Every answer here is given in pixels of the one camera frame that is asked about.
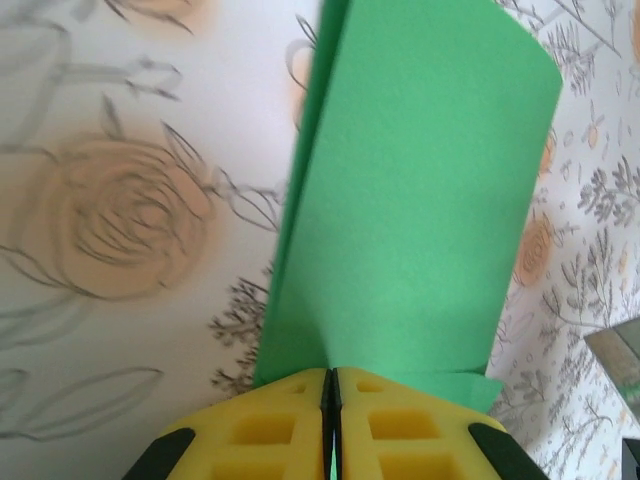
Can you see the floral patterned table cover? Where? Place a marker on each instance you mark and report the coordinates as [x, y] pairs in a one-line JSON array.
[[125, 300]]

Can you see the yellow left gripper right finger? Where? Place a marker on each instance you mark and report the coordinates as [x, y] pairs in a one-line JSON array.
[[410, 440]]

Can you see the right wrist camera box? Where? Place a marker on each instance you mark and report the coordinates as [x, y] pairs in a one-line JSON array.
[[617, 360]]

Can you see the green square cloth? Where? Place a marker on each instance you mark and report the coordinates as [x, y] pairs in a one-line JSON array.
[[410, 200]]

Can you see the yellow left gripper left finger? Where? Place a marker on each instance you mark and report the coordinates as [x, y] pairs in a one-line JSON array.
[[260, 440]]

